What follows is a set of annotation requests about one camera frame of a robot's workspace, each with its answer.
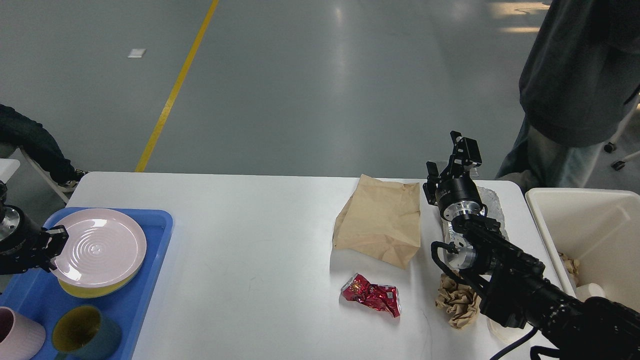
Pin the blue plastic tray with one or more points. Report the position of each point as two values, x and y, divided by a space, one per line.
37 294

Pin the pink cup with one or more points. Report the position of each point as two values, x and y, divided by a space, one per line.
21 338

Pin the brown paper bag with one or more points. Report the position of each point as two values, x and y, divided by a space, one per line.
381 219

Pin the white plastic bin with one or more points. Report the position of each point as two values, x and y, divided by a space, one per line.
600 228

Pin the crumpled brown paper ball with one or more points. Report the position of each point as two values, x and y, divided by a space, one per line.
460 302

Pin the crumpled red foil wrapper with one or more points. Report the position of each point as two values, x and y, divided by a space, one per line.
379 297

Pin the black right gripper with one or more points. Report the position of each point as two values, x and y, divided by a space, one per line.
456 196

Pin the yellow plate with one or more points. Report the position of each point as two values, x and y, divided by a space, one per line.
95 291

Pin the white cup in bin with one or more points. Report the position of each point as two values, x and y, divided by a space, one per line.
586 291

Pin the dark green cup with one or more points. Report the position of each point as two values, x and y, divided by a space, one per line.
84 332

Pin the white paper cup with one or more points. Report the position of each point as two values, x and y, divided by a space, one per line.
506 334

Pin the standing person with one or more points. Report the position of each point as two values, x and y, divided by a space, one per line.
579 82

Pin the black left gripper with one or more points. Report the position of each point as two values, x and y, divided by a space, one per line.
24 245

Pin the aluminium foil tray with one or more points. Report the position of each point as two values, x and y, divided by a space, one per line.
492 205

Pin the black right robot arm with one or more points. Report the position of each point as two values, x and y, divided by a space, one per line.
510 282

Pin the crumpled paper in bin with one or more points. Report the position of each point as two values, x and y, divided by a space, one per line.
572 267

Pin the pink plate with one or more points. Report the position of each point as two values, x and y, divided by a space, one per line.
104 248

